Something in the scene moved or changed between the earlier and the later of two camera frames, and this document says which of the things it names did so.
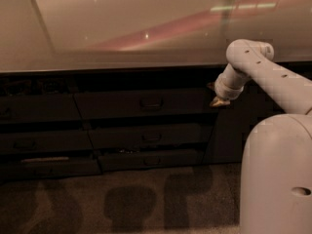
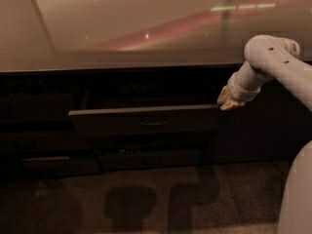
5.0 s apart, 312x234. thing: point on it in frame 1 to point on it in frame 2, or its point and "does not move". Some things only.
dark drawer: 137,160 does not move
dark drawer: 146,105 to 147,122
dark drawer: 39,108 does not move
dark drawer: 44,140 does not move
